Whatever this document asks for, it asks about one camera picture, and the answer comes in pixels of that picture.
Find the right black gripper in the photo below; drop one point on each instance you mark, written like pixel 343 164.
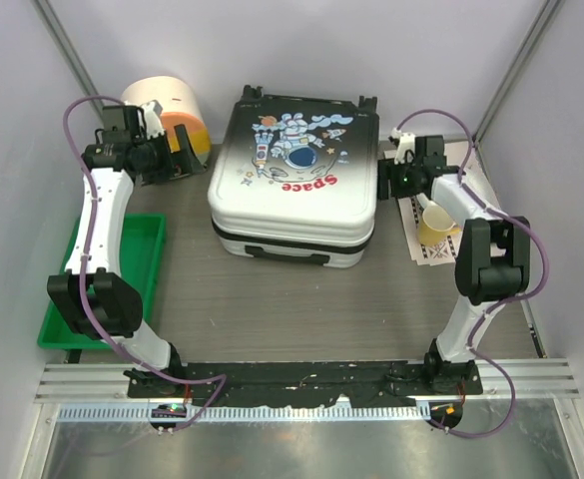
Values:
pixel 385 171

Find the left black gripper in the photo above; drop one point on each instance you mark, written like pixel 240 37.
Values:
pixel 177 164

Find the yellow cup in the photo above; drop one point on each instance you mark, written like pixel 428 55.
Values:
pixel 435 226

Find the white black space suitcase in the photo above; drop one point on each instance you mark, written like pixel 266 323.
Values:
pixel 295 179

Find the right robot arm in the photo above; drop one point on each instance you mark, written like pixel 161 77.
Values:
pixel 493 260

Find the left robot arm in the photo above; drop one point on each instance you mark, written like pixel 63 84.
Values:
pixel 93 298

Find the round mini drawer cabinet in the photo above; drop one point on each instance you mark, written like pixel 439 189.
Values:
pixel 179 106

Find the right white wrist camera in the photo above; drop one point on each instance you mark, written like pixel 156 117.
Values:
pixel 404 145

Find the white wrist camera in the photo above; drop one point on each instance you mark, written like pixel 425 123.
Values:
pixel 151 120
pixel 404 145

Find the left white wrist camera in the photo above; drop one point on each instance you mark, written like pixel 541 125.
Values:
pixel 151 120

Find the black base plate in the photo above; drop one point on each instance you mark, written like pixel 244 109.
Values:
pixel 309 384

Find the aluminium rail frame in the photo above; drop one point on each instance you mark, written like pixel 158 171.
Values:
pixel 524 378

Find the white slotted cable duct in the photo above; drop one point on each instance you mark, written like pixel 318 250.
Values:
pixel 173 412

